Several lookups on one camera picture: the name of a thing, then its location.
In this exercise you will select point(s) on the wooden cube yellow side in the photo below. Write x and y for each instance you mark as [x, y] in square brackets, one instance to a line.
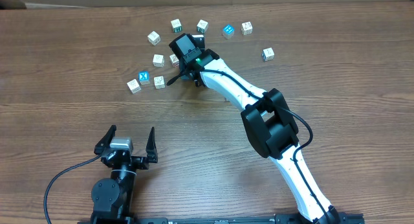
[246, 28]

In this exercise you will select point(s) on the wooden cube red Y side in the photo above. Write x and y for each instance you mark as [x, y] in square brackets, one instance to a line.
[174, 60]

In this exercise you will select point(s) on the blue letter X cube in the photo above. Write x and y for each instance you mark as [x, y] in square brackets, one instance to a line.
[144, 77]

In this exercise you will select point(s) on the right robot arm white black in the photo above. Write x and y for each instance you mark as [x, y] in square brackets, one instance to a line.
[270, 128]

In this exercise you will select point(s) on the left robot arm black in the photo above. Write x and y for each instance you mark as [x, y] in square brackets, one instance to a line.
[112, 196]

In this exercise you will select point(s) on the blue top wooden cube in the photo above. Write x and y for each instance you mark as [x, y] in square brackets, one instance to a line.
[228, 31]

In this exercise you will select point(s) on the wooden cube green letter side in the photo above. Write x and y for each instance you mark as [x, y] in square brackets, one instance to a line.
[176, 25]

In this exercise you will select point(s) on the wooden cube letter I side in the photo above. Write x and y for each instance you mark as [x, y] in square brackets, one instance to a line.
[159, 82]

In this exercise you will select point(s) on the wooden cube fish drawing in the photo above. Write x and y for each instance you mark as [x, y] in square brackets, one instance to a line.
[134, 86]

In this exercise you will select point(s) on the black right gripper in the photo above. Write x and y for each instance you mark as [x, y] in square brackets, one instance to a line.
[184, 65]

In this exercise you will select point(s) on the wooden cube blue X side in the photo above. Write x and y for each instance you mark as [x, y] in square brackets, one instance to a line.
[267, 54]

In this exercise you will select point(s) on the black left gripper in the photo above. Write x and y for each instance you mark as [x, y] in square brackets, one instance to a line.
[143, 161]

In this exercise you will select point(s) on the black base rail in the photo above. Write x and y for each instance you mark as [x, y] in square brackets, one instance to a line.
[275, 219]

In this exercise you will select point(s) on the wooden cube globe drawing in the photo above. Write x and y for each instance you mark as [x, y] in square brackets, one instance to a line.
[158, 60]

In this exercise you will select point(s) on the wooden cube green J side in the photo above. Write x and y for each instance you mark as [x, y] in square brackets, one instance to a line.
[202, 26]

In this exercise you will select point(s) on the plain wooden cube far left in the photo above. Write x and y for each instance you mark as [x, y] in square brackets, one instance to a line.
[153, 38]

